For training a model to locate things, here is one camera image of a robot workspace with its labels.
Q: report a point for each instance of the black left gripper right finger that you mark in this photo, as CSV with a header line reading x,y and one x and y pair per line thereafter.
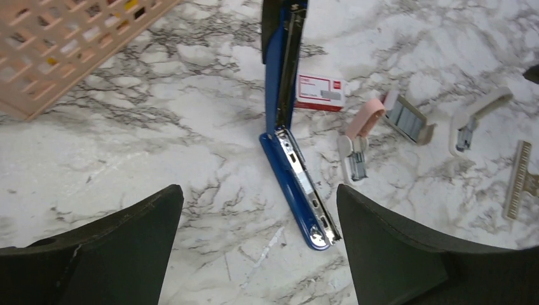
x,y
396,260

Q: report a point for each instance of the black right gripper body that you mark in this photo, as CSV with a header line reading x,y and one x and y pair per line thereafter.
x,y
532,74

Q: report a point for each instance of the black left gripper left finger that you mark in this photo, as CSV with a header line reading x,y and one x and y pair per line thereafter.
x,y
121,258

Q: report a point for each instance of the white small stapler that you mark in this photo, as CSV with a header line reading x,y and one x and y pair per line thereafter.
x,y
466,120

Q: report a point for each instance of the pink small stapler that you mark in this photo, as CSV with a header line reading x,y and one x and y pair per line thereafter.
x,y
353,144

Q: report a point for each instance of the blue black stapler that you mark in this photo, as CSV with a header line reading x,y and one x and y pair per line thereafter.
x,y
281,33

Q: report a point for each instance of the red white staple box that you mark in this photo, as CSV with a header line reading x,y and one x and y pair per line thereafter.
x,y
320,93

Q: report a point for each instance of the peach plastic desk organizer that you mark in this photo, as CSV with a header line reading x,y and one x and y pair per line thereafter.
x,y
47,47

